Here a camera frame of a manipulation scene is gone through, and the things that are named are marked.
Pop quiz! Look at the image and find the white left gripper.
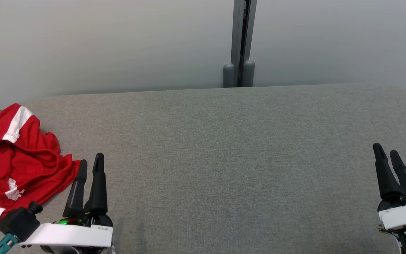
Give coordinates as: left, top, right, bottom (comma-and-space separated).
20, 153, 113, 254

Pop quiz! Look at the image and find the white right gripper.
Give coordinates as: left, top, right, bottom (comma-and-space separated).
373, 143, 406, 231

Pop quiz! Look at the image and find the red white basketball jersey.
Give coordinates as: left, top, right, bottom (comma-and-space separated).
0, 146, 81, 247

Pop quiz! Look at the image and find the teal left camera connector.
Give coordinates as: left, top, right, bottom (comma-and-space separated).
0, 233, 19, 254

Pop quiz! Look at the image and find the grey double partition post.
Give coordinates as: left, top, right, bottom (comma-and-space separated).
223, 0, 258, 88

